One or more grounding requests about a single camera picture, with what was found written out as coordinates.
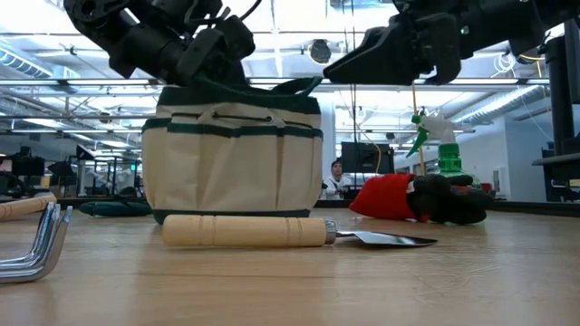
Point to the black aluminium table frame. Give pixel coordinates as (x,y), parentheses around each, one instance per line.
(534,208)

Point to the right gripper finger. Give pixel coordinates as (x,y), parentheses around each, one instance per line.
(376,59)

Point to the red black gardening gloves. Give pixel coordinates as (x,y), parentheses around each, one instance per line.
(385,197)

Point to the green spray bottle white nozzle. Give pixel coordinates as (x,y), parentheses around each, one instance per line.
(449,158)

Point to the black background workstation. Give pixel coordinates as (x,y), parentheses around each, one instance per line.
(27,165)

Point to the grey side desk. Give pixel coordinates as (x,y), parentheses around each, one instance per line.
(557,165)

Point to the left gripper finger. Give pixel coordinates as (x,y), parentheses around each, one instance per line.
(199,56)

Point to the black monitor on stand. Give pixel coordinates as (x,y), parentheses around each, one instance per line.
(559,90)

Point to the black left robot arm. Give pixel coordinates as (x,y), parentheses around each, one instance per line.
(136,45)

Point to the person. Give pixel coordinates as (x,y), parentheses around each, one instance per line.
(336,183)

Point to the beige green canvas gardening bag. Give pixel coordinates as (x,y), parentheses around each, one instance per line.
(231,172)

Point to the background robot cell frame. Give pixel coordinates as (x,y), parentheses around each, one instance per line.
(90,172)

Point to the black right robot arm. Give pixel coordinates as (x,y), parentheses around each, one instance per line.
(498,22)

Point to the black background monitor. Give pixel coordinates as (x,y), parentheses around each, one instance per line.
(367,158)

